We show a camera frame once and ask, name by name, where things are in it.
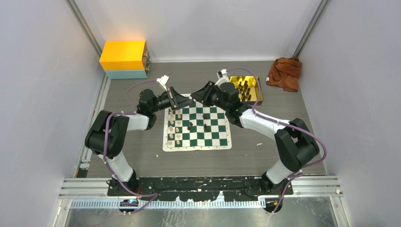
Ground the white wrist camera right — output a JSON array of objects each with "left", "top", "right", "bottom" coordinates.
[{"left": 217, "top": 69, "right": 229, "bottom": 79}]

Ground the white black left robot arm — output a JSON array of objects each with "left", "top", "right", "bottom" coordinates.
[{"left": 85, "top": 87, "right": 194, "bottom": 195}]

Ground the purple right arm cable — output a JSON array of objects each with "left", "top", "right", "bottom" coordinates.
[{"left": 226, "top": 68, "right": 328, "bottom": 214}]

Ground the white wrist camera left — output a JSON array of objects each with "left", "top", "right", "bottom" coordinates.
[{"left": 157, "top": 75, "right": 169, "bottom": 90}]

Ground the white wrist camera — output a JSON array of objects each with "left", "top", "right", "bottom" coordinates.
[
  {"left": 217, "top": 69, "right": 229, "bottom": 79},
  {"left": 157, "top": 75, "right": 169, "bottom": 90}
]

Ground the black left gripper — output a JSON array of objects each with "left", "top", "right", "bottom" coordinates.
[{"left": 150, "top": 87, "right": 194, "bottom": 113}]

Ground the aluminium frame rail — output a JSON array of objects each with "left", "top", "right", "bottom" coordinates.
[{"left": 59, "top": 176, "right": 343, "bottom": 209}]

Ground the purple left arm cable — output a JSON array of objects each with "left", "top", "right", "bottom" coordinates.
[{"left": 103, "top": 79, "right": 160, "bottom": 214}]

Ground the green white chess mat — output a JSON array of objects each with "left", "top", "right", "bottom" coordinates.
[{"left": 163, "top": 102, "right": 232, "bottom": 152}]

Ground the brown crumpled cloth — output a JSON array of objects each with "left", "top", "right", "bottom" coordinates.
[{"left": 266, "top": 56, "right": 303, "bottom": 92}]

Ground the yellow and teal box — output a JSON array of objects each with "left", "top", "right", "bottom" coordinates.
[{"left": 99, "top": 40, "right": 151, "bottom": 79}]

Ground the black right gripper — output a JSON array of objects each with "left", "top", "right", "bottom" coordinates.
[{"left": 191, "top": 81, "right": 229, "bottom": 112}]

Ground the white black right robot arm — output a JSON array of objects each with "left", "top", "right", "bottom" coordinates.
[{"left": 191, "top": 81, "right": 320, "bottom": 194}]

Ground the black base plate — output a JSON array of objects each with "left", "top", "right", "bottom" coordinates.
[{"left": 107, "top": 176, "right": 294, "bottom": 202}]

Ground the gold metal tin tray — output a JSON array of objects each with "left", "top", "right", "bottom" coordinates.
[{"left": 229, "top": 76, "right": 263, "bottom": 106}]

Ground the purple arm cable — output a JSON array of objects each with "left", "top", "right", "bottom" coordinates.
[
  {"left": 103, "top": 79, "right": 160, "bottom": 214},
  {"left": 226, "top": 68, "right": 328, "bottom": 214}
]

